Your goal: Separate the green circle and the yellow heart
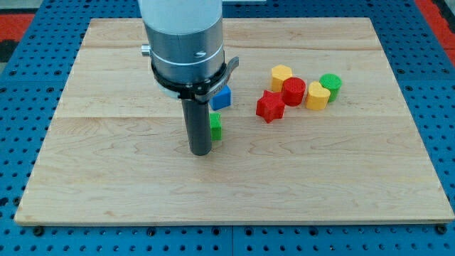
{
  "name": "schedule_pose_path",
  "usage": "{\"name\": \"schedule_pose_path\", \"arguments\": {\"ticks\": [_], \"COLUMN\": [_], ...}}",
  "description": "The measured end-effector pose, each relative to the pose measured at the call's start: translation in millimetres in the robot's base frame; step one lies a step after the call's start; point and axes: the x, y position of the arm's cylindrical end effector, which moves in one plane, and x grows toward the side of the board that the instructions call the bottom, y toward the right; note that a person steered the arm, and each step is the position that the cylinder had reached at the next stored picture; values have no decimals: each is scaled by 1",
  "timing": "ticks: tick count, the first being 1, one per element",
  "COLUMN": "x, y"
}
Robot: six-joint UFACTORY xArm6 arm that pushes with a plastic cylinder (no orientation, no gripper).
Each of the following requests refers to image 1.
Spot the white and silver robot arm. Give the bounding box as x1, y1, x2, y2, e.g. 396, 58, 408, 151
139, 0, 225, 98

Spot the yellow heart block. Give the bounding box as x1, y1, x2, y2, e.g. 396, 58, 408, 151
305, 81, 331, 110

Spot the green square block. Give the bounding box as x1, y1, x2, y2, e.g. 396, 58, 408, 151
209, 112, 223, 141

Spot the blue cube block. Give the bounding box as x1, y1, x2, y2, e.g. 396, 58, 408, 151
209, 85, 232, 111

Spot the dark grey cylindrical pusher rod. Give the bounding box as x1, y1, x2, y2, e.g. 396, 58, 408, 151
182, 100, 212, 156

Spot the red star block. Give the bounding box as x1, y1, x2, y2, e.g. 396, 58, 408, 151
256, 90, 285, 123

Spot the yellow hexagon block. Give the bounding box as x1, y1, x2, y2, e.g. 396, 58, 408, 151
271, 65, 293, 92

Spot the red cylinder block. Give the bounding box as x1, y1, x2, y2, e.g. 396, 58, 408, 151
282, 77, 306, 107

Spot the light wooden board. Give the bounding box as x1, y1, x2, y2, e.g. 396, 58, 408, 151
15, 18, 454, 226

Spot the green cylinder block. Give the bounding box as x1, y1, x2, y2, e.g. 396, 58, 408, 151
319, 73, 343, 102

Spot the black clamp ring with lever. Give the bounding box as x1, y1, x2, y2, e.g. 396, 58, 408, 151
150, 55, 240, 103

